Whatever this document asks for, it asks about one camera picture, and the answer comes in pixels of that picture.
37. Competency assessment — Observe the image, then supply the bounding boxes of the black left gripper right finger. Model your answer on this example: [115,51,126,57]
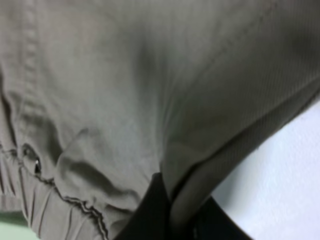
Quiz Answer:
[192,197,251,240]

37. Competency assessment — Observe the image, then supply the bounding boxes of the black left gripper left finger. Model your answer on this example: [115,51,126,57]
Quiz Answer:
[115,173,171,240]

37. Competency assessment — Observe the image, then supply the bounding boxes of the khaki shorts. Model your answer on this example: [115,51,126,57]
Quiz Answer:
[0,0,320,240]

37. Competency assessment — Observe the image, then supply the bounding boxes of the light green plastic tray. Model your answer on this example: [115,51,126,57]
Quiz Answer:
[0,212,39,240]

